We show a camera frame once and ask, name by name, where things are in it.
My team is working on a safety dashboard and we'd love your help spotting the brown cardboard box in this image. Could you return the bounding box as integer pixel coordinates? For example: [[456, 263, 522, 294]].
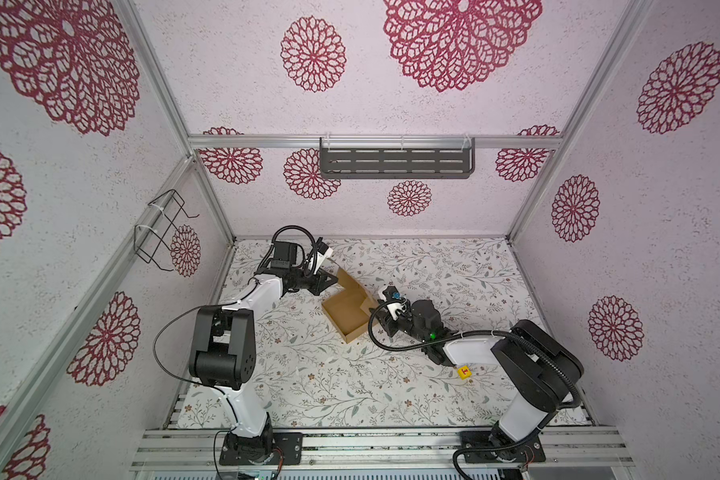
[[321, 268, 378, 344]]

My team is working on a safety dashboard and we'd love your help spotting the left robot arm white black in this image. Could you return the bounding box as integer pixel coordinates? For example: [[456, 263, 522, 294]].
[[188, 238, 338, 451]]

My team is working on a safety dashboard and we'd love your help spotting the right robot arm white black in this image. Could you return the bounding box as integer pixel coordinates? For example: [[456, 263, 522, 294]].
[[368, 294, 584, 451]]

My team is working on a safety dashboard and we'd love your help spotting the small yellow cube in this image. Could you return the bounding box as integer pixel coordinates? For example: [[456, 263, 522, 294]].
[[458, 365, 472, 379]]

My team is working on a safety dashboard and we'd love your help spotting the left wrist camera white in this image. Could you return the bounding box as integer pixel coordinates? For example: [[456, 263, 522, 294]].
[[307, 237, 333, 273]]

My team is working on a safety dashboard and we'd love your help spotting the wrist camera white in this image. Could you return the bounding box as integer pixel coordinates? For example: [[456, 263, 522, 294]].
[[380, 285, 410, 320], [307, 237, 333, 273]]

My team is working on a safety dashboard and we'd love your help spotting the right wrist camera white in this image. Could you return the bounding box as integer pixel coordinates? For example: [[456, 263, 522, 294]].
[[380, 285, 410, 320]]

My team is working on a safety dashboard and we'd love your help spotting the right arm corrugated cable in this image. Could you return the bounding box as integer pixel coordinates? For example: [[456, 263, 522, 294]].
[[367, 298, 583, 480]]

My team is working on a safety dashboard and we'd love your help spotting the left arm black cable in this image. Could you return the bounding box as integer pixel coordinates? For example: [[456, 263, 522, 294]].
[[152, 299, 241, 421]]

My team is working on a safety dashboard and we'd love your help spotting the dark metal wall shelf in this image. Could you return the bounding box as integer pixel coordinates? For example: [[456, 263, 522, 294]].
[[318, 138, 476, 180]]

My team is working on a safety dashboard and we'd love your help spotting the black wire wall rack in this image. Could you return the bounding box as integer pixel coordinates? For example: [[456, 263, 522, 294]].
[[132, 189, 201, 277]]

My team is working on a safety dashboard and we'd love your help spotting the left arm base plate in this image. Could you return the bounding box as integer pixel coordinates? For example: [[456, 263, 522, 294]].
[[218, 432, 304, 467]]

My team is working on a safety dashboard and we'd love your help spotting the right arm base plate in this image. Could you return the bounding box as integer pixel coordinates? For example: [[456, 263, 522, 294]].
[[459, 430, 546, 464]]

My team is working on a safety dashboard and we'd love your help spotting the aluminium front rail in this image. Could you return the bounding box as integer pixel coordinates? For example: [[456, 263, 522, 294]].
[[128, 426, 635, 473]]

